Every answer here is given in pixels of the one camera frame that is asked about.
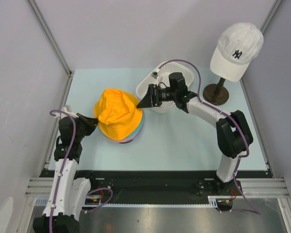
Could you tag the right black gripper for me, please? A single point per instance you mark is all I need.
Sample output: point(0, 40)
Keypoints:
point(151, 98)

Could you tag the orange hat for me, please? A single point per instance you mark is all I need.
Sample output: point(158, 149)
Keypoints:
point(117, 113)

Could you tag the white cable duct right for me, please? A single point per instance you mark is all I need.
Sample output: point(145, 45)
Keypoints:
point(216, 201)

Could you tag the teal hat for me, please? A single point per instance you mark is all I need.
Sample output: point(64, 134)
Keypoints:
point(137, 130)

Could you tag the purple bucket hat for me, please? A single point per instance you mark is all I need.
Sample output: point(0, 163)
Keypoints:
point(116, 141)

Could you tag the white plastic basket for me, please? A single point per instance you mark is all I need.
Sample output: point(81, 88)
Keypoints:
point(165, 69)

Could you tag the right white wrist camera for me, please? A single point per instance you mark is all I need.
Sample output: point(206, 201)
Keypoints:
point(155, 75)

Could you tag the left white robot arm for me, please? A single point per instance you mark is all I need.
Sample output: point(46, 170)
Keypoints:
point(62, 211)

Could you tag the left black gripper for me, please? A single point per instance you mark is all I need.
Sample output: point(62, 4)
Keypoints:
point(91, 123)

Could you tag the white cable duct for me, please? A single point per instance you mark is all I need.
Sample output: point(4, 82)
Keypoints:
point(90, 201)
point(216, 201)

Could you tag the white cable duct left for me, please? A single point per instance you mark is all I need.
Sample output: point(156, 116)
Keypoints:
point(90, 201)

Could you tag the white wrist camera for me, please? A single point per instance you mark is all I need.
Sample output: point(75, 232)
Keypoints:
point(155, 75)
point(68, 111)

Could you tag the white hat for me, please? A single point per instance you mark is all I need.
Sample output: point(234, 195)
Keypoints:
point(237, 46)

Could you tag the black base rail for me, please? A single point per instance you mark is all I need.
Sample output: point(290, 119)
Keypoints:
point(159, 187)

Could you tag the aluminium frame rail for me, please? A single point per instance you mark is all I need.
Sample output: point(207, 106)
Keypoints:
point(39, 187)
point(264, 188)

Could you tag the aluminium frame rail left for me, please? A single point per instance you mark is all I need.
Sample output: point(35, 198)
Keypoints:
point(39, 187)

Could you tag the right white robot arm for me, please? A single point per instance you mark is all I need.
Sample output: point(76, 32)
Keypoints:
point(232, 130)

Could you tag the aluminium frame rail right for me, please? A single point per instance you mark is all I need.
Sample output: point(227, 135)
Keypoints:
point(264, 188)

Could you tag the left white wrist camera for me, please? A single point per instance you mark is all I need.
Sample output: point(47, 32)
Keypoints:
point(68, 111)

